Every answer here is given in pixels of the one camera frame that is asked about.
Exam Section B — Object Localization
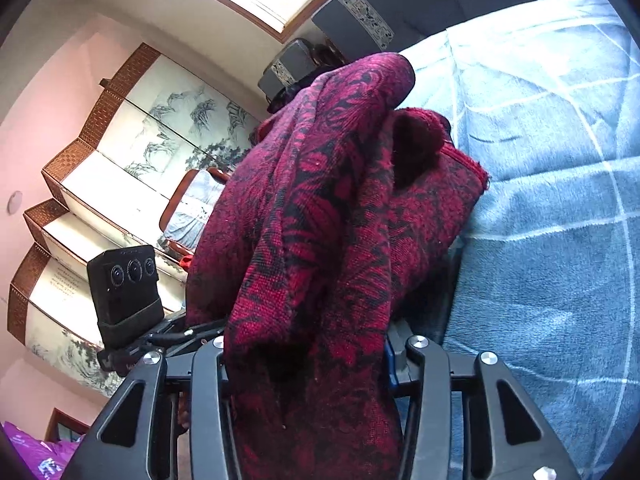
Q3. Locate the purple jacket left sleeve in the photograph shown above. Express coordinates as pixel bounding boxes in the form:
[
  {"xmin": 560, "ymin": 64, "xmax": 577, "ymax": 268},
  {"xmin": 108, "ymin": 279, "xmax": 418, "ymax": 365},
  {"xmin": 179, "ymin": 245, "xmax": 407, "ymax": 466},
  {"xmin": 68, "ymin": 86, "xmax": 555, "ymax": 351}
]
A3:
[{"xmin": 1, "ymin": 422, "xmax": 82, "ymax": 480}]

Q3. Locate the painted folding screen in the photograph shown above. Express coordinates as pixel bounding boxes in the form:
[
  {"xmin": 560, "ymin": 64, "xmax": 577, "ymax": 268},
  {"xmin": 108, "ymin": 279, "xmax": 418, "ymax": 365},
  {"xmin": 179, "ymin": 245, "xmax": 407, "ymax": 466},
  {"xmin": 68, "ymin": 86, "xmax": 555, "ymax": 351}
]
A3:
[{"xmin": 6, "ymin": 44, "xmax": 258, "ymax": 396}]

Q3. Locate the black bag near sofa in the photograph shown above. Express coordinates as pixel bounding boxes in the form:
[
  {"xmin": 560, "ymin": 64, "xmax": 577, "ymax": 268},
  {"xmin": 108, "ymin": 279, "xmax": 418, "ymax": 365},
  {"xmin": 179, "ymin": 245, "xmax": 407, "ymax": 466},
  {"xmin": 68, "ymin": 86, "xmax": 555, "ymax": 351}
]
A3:
[{"xmin": 266, "ymin": 40, "xmax": 346, "ymax": 114}]

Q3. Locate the small dark chair cushion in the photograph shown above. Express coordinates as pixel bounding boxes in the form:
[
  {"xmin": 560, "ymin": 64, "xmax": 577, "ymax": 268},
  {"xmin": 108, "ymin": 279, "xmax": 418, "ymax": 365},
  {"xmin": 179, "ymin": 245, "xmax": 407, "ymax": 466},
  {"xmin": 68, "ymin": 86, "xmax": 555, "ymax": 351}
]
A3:
[{"xmin": 257, "ymin": 38, "xmax": 317, "ymax": 102}]

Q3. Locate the red wooden armchair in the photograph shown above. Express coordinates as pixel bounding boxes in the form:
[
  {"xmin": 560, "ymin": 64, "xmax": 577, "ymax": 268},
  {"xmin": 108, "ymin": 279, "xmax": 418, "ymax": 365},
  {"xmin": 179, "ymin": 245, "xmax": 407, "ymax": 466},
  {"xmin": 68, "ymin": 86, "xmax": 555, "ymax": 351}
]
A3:
[{"xmin": 157, "ymin": 167, "xmax": 231, "ymax": 261}]

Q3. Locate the dark red knitted sweater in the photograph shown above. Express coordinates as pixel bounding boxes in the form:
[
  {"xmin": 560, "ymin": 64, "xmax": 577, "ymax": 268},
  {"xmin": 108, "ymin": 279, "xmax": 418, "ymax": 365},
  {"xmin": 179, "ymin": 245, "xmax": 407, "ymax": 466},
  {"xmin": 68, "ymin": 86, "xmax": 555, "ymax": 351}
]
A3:
[{"xmin": 186, "ymin": 53, "xmax": 488, "ymax": 479}]

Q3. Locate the blue checked bed sheet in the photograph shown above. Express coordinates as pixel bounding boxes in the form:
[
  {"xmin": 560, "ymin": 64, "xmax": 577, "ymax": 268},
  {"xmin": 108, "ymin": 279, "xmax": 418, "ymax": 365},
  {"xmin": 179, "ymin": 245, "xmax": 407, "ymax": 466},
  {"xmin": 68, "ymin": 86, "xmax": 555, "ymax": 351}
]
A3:
[{"xmin": 405, "ymin": 0, "xmax": 639, "ymax": 479}]

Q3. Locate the red garment on chair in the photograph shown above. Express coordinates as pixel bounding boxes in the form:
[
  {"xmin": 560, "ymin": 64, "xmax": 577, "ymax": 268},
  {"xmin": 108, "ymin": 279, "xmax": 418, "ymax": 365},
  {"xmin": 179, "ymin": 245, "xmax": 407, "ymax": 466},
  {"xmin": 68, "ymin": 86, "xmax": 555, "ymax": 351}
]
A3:
[{"xmin": 179, "ymin": 255, "xmax": 193, "ymax": 272}]

